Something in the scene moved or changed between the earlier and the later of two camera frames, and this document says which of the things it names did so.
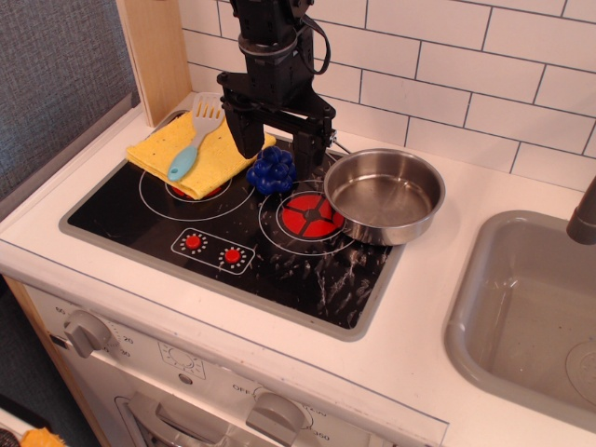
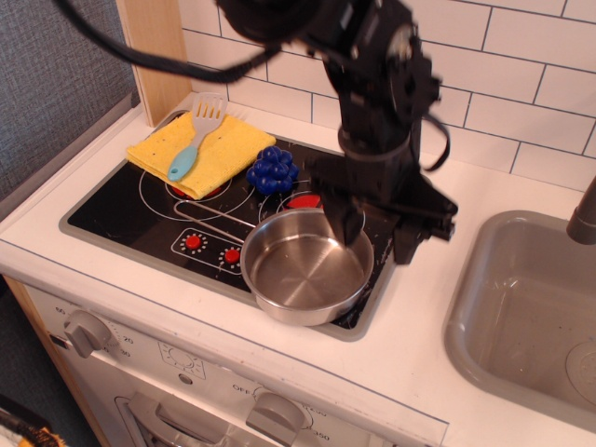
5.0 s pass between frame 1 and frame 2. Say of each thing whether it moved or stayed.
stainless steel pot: moved
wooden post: stayed
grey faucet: stayed
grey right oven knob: stayed
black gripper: moved
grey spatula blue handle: stayed
